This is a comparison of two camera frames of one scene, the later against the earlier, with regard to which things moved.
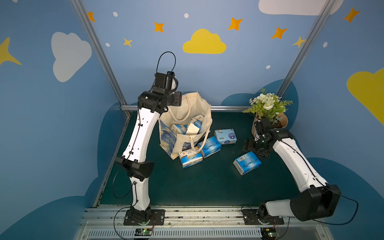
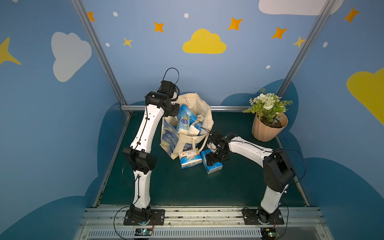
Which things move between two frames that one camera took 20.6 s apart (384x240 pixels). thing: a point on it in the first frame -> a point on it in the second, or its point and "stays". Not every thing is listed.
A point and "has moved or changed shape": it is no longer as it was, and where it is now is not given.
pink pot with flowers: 269,106 stays
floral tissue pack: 192,129 stays
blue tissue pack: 247,163 -> 183,109
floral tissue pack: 189,158 stays
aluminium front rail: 191,223 stays
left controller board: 143,232 stays
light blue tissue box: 226,136 has moved or changed shape
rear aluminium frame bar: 136,108 stays
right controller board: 268,233 stays
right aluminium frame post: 305,48 stays
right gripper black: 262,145 -> 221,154
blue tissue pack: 212,146 has moved or changed shape
